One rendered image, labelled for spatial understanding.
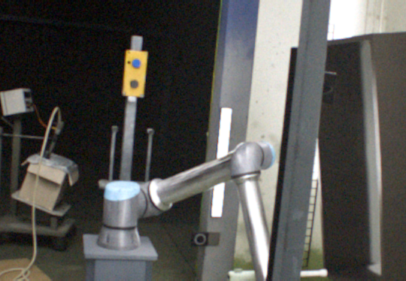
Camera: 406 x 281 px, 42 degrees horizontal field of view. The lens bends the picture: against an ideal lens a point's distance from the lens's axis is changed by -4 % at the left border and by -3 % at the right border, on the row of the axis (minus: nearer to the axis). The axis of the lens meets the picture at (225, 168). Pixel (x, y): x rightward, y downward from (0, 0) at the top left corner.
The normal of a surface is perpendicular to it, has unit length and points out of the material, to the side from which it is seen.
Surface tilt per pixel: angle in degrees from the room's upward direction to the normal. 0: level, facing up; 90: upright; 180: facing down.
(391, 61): 90
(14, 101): 90
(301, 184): 90
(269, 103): 90
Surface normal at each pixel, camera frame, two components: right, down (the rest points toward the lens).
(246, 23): 0.27, 0.14
